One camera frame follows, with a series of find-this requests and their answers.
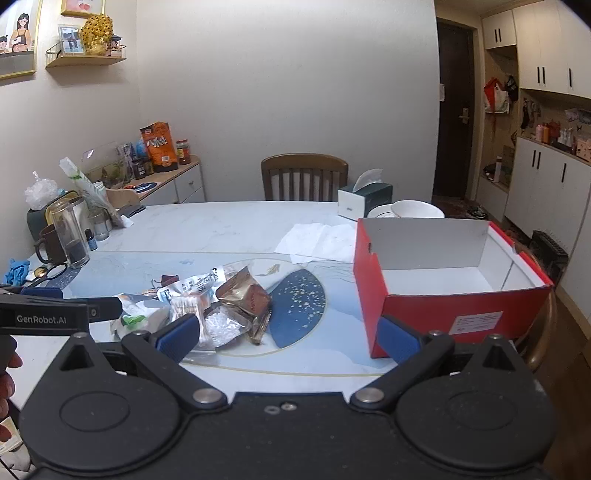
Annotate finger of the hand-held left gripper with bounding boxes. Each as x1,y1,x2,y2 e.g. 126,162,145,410
0,285,64,300
85,295,124,323

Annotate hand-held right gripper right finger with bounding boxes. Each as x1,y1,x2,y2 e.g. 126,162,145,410
350,315,526,412

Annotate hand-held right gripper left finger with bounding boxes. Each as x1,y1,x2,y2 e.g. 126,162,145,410
58,314,228,414

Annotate cotton swab pack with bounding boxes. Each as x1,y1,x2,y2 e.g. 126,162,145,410
170,295,215,324

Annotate red cardboard shoe box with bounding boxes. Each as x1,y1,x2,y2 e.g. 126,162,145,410
353,218,555,360

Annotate pink printed clear packet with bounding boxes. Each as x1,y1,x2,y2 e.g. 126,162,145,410
203,307,252,348

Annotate silver foil packet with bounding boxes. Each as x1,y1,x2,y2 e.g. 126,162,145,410
157,267,227,305

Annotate brown gold snack packet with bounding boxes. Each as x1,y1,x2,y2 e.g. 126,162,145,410
216,268,273,347

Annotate person's left hand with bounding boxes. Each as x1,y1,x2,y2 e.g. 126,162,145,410
0,351,23,444

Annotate black scissors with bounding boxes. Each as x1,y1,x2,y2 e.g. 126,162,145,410
30,263,68,281

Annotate blue glove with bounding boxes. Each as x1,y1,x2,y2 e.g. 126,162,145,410
4,258,31,286

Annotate brown mug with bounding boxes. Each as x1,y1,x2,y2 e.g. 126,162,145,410
34,224,68,265

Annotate dark teal appliance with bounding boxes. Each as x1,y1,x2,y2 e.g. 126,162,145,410
26,189,90,243

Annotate small glass jar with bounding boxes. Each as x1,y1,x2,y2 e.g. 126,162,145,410
88,208,112,241

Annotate clear plastic bag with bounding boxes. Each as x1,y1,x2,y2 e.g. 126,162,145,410
24,171,58,210

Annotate wooden holder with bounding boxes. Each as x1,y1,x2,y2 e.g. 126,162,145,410
105,187,141,210

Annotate clear bag of seeds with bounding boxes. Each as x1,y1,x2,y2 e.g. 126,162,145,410
59,157,134,228

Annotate white bowl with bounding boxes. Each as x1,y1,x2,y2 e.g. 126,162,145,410
392,200,445,219

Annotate green white tissue box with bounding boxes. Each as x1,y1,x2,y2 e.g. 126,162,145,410
337,168,394,219

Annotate wooden curved chair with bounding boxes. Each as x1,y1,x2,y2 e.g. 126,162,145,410
512,244,559,374

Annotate white sideboard cabinet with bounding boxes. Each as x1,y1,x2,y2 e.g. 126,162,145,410
108,156,206,206

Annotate orange snack bag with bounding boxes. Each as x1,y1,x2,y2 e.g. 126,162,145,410
140,121,179,174

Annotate wooden slatted chair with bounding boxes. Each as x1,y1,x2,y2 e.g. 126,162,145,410
261,153,349,202

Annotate white lower cabinet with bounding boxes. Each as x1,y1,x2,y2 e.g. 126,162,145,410
503,136,591,245

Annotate dark wooden door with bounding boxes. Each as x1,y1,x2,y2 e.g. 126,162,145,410
433,17,476,200

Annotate red white hanging bag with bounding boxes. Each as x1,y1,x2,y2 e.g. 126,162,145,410
483,78,511,114

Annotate gold ornament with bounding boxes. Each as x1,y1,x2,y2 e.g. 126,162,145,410
81,13,115,57

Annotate white upper cabinets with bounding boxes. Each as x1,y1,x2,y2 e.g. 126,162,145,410
480,0,591,100

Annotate black wire rack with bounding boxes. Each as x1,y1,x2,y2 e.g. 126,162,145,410
529,230,568,282

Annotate wooden wall shelf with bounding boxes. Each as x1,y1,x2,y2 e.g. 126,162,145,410
45,41,127,69

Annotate small photo frame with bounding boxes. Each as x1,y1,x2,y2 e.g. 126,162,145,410
58,24,86,55

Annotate pink framed wall picture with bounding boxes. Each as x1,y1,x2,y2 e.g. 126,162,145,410
61,0,106,19

